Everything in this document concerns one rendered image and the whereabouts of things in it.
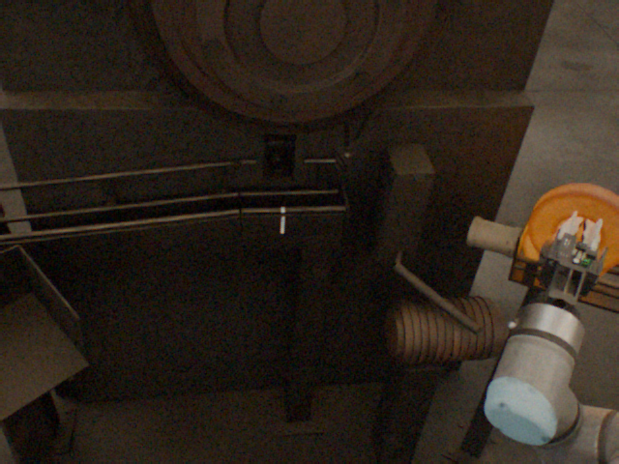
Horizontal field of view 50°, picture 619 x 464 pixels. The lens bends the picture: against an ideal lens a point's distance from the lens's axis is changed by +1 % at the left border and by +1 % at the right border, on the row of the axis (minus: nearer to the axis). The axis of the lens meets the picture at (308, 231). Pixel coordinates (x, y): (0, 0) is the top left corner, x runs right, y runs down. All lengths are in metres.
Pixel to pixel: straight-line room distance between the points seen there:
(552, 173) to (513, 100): 1.45
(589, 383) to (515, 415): 1.16
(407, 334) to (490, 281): 0.94
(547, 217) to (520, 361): 0.29
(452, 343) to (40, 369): 0.74
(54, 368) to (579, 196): 0.86
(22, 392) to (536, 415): 0.75
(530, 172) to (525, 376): 1.88
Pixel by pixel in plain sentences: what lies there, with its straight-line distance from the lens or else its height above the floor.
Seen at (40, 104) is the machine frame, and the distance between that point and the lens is 1.24.
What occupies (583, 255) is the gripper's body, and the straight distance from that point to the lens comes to 1.02.
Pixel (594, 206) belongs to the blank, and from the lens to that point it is 1.10.
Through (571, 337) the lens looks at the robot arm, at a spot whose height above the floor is 0.83.
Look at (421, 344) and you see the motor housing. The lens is 1.32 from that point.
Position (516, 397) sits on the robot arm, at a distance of 0.90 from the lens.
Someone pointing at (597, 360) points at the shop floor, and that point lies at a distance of 2.12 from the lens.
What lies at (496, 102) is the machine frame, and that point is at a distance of 1.31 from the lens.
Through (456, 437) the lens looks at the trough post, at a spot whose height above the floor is 0.01.
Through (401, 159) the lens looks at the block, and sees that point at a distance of 1.23.
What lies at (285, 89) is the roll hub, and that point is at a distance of 0.97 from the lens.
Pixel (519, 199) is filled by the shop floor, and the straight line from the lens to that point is 2.58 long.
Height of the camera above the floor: 1.50
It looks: 42 degrees down
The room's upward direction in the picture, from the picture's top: 5 degrees clockwise
